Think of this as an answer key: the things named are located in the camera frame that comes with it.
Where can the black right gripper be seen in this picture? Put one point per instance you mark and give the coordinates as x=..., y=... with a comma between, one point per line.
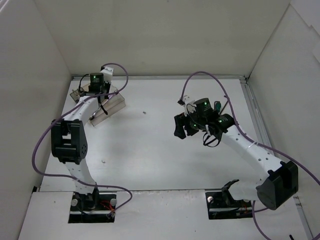
x=187, y=125

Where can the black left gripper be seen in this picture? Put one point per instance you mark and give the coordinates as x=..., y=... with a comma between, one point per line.
x=100, y=100

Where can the small silver ratchet wrench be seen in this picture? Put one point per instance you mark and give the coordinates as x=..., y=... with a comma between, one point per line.
x=93, y=115

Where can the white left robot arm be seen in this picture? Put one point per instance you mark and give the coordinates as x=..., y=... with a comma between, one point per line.
x=68, y=139

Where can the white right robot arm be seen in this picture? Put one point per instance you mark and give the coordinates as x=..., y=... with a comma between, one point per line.
x=278, y=180

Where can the clear compartment organizer box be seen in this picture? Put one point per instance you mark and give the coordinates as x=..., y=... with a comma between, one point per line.
x=112, y=105

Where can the green stubby screwdriver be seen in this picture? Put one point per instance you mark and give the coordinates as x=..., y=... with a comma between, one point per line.
x=217, y=106

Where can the long brown hex key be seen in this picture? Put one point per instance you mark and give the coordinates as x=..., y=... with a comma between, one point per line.
x=225, y=105

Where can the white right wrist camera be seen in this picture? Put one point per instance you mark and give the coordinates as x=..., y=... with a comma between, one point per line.
x=187, y=102

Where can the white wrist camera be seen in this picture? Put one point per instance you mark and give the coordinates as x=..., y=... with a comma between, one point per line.
x=107, y=73
x=187, y=102

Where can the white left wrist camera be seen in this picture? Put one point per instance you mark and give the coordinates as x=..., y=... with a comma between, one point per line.
x=107, y=73

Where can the aluminium table edge rail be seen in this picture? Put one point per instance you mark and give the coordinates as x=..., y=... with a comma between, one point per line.
x=259, y=126

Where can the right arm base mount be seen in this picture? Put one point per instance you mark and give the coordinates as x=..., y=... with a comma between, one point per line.
x=221, y=205

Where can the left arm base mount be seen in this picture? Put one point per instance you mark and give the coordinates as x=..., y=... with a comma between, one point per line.
x=85, y=211

